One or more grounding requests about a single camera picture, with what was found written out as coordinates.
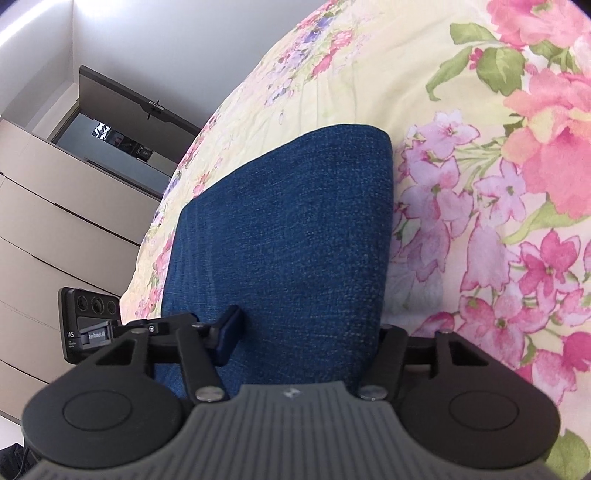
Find dark brown door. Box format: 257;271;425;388
78;65;202;137

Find beige wardrobe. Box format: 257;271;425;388
0;117;163;423

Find hallway shelf cabinet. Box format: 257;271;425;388
91;119;154;163

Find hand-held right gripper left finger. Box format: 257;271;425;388
93;307;245;404

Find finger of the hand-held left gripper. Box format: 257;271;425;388
110;312;200;344

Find blue denim pants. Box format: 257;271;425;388
154;124;394;403

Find floral blanket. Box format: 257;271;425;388
121;0;591;480

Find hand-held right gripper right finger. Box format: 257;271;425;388
358;324;486;401

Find dark cloth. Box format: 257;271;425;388
0;442;35;480

